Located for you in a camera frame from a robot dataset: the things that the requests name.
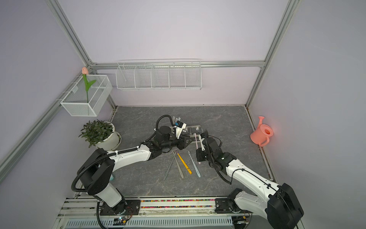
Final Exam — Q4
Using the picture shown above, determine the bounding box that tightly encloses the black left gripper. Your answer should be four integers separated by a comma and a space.
161, 134, 194, 150

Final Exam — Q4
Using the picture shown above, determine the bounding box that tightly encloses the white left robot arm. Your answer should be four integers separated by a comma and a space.
71, 126, 196, 215

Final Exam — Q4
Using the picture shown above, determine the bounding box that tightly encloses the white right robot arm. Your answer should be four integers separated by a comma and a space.
197, 135, 304, 229

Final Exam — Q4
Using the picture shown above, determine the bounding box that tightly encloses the white toothbrush holder caddy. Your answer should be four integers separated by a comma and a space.
182, 125, 203, 138

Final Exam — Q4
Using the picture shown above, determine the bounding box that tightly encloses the teal thin toothbrush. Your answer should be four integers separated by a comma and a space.
188, 151, 201, 177

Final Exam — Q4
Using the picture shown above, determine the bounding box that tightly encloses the yellow toothbrush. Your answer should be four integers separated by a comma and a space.
175, 150, 192, 175

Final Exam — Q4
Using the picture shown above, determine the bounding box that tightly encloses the pink watering can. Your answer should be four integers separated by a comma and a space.
250, 116, 274, 147

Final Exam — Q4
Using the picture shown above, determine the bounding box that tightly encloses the potted green plant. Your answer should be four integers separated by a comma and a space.
79, 120, 122, 151

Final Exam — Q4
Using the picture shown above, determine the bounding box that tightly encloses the white mesh basket small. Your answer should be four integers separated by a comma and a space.
60, 74, 112, 117

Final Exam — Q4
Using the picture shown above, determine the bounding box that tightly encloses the pink artificial tulip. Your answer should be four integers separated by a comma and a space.
82, 67, 96, 103

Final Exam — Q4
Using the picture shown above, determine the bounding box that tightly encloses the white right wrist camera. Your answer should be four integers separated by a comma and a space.
198, 135, 205, 151

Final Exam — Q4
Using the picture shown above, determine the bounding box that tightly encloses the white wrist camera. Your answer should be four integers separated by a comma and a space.
198, 135, 205, 151
175, 120, 186, 139

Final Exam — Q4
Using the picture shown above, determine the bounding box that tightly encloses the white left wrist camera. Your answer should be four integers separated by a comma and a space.
175, 120, 186, 139

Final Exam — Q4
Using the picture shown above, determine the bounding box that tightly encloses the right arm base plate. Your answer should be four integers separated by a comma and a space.
214, 198, 245, 214

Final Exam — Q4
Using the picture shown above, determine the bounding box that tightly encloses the white vented cable duct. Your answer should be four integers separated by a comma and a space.
62, 216, 234, 229

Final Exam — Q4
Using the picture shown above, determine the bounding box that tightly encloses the white wire basket long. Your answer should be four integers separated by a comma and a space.
116, 59, 202, 90

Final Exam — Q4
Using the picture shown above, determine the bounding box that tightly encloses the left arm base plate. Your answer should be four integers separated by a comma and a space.
100, 199, 141, 216

